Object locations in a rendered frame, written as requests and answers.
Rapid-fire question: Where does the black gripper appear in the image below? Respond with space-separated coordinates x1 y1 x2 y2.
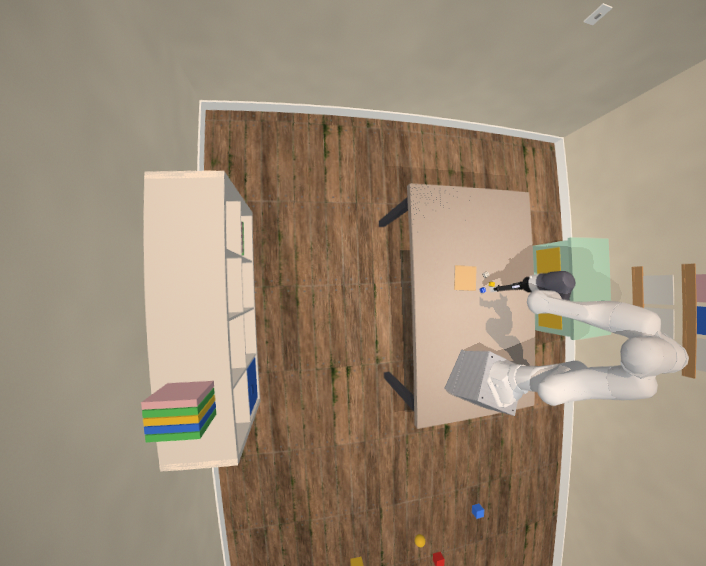
490 277 531 292

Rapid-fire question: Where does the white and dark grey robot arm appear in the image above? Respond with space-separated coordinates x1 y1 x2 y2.
486 271 689 407

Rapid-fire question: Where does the light orange mat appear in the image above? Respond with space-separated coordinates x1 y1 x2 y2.
454 265 476 291

